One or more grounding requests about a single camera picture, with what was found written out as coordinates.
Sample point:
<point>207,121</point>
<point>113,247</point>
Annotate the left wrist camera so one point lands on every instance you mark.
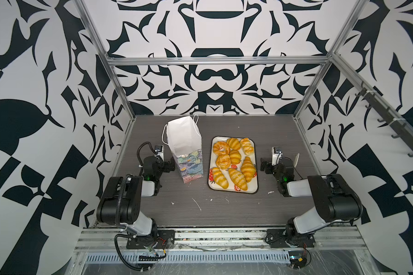
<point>159,152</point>

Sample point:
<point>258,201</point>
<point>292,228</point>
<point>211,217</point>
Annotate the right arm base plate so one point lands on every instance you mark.
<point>280,238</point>

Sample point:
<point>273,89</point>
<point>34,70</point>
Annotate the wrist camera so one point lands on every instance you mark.
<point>276,155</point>
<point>159,152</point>

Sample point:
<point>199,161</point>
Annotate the small croissant middle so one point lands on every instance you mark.
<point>235,157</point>

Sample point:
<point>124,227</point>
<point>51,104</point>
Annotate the ring-shaped bread top left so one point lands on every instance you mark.
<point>221,148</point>

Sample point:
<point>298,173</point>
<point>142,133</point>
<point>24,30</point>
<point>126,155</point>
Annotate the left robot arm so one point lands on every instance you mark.
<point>121,201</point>

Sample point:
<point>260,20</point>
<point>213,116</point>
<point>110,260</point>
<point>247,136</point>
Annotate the small circuit board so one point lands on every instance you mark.
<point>299,260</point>

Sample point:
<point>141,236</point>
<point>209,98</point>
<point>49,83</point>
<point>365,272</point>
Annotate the round bread middle left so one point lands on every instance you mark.
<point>223,162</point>

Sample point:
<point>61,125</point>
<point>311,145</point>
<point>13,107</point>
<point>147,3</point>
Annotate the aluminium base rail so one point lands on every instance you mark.
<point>330,238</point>

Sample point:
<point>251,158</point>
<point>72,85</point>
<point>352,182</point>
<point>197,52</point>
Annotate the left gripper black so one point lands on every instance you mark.
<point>165,164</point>

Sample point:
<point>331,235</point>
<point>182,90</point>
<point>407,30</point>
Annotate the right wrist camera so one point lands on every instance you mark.
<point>276,155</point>

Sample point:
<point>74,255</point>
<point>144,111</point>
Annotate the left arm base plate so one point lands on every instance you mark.
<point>151,239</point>

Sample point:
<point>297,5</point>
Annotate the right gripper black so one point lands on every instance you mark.
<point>268,167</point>

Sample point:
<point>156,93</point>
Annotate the white strawberry tray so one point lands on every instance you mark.
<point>252,186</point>

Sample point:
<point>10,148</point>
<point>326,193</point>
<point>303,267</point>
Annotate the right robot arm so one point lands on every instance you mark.
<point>334,201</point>

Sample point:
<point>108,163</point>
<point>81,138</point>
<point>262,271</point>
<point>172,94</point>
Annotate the white floral paper bag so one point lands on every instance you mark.
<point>184,140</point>

